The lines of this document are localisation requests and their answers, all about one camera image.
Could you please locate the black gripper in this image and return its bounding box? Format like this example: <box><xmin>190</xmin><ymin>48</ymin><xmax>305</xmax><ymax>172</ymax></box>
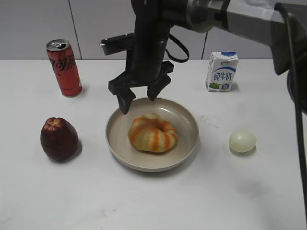
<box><xmin>108</xmin><ymin>0</ymin><xmax>174</xmax><ymax>115</ymax></box>

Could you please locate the red soda can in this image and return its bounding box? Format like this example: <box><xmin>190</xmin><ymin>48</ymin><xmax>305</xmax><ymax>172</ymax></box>
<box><xmin>46</xmin><ymin>39</ymin><xmax>82</xmax><ymax>97</ymax></box>

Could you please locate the dark red wax apple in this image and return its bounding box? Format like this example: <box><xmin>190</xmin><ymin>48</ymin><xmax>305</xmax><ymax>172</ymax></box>
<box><xmin>40</xmin><ymin>117</ymin><xmax>79</xmax><ymax>162</ymax></box>

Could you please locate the black cable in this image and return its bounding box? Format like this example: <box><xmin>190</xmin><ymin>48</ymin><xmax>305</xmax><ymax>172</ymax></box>
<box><xmin>274</xmin><ymin>2</ymin><xmax>307</xmax><ymax>230</ymax></box>

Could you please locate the beige round plate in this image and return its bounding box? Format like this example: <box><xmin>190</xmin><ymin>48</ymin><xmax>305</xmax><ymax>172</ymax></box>
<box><xmin>106</xmin><ymin>98</ymin><xmax>200</xmax><ymax>173</ymax></box>

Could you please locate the pale white egg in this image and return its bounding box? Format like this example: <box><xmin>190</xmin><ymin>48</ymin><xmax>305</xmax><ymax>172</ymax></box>
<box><xmin>229</xmin><ymin>129</ymin><xmax>257</xmax><ymax>153</ymax></box>

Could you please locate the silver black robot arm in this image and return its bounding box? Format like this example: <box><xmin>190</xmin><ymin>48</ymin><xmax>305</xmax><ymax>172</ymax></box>
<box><xmin>109</xmin><ymin>0</ymin><xmax>307</xmax><ymax>114</ymax></box>

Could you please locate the white milk carton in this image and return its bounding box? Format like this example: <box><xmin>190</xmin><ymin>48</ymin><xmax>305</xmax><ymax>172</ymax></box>
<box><xmin>205</xmin><ymin>51</ymin><xmax>239</xmax><ymax>92</ymax></box>

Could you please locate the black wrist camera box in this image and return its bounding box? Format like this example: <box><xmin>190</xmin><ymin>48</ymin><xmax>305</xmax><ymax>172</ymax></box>
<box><xmin>99</xmin><ymin>33</ymin><xmax>134</xmax><ymax>56</ymax></box>

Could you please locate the orange striped croissant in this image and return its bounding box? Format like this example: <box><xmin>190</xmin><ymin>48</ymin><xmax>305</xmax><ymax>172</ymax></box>
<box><xmin>128</xmin><ymin>113</ymin><xmax>178</xmax><ymax>153</ymax></box>

